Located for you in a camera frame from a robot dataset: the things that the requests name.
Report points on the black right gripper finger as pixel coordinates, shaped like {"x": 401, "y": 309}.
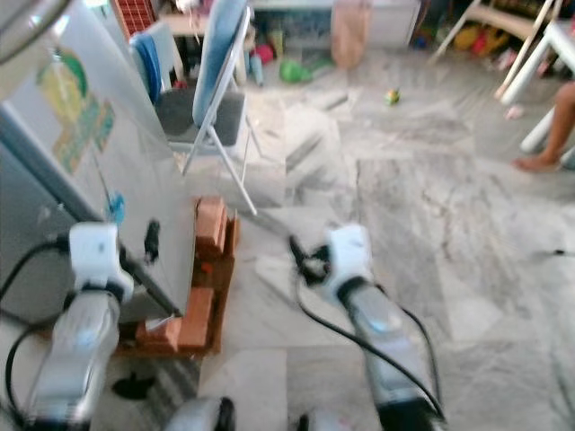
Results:
{"x": 298, "y": 250}

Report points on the brick and wood fridge base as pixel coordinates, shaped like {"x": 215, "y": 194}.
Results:
{"x": 211, "y": 269}

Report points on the small colourful ball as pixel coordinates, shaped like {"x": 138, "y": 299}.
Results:
{"x": 392, "y": 96}

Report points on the white table leg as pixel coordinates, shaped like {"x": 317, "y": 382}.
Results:
{"x": 539, "y": 63}

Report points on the red lattice crate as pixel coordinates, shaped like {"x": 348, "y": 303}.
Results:
{"x": 137, "y": 15}

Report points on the green yellow fridge sticker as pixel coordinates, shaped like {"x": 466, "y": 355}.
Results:
{"x": 76, "y": 112}

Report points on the green toy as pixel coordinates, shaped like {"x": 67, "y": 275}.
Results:
{"x": 292, "y": 72}

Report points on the person's bare leg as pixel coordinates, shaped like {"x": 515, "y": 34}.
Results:
{"x": 555, "y": 126}

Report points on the blue cloth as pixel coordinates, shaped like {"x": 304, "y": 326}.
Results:
{"x": 146, "y": 61}

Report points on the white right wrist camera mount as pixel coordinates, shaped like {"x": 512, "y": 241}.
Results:
{"x": 350, "y": 253}

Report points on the small blue clip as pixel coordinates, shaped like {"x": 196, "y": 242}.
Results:
{"x": 117, "y": 208}

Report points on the brown paper bag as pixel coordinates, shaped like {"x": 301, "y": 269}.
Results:
{"x": 350, "y": 31}

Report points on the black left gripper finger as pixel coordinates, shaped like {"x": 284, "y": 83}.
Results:
{"x": 153, "y": 241}

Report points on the fridge door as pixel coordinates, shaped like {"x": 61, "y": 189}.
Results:
{"x": 148, "y": 135}

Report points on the folding chair blue back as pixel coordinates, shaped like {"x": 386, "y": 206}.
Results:
{"x": 220, "y": 63}

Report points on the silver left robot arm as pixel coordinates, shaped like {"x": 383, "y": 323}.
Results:
{"x": 76, "y": 355}

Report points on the small black floor object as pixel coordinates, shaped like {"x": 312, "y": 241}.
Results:
{"x": 135, "y": 387}

